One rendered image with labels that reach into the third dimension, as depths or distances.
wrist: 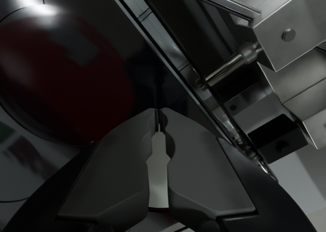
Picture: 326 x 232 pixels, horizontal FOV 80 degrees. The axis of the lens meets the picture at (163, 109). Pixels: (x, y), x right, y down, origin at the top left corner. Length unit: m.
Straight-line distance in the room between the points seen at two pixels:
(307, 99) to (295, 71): 0.02
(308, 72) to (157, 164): 0.14
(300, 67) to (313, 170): 0.21
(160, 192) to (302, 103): 0.14
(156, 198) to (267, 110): 0.16
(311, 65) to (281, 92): 0.03
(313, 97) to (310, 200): 0.26
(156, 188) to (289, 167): 0.21
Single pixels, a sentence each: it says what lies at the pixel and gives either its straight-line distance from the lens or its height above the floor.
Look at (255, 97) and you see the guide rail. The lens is 0.22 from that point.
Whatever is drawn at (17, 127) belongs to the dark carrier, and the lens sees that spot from 0.19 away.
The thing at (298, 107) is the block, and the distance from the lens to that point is 0.18.
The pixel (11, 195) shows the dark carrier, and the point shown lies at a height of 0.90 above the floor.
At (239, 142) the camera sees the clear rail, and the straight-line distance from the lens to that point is 0.17.
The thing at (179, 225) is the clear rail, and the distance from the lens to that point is 0.24.
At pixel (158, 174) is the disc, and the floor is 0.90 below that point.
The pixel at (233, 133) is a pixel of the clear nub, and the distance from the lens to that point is 0.16.
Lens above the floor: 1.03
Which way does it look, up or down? 62 degrees down
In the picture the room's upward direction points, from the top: 179 degrees clockwise
